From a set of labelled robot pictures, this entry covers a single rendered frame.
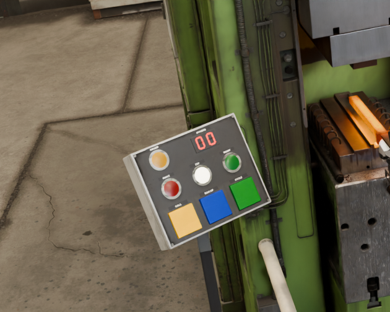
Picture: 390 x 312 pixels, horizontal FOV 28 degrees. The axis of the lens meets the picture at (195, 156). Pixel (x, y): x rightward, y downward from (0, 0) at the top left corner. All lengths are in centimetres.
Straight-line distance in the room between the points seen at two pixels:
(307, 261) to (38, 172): 256
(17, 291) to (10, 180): 122
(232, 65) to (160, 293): 151
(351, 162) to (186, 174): 55
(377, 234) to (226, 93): 65
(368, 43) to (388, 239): 64
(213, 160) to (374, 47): 56
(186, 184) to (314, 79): 84
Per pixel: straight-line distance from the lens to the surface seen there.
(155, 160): 212
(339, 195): 239
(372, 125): 241
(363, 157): 242
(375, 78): 287
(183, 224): 212
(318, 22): 222
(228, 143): 221
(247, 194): 220
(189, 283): 361
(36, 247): 416
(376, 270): 258
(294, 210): 262
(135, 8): 780
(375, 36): 228
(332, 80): 282
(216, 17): 231
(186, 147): 216
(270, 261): 255
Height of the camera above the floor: 211
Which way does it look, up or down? 27 degrees down
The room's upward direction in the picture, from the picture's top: 10 degrees counter-clockwise
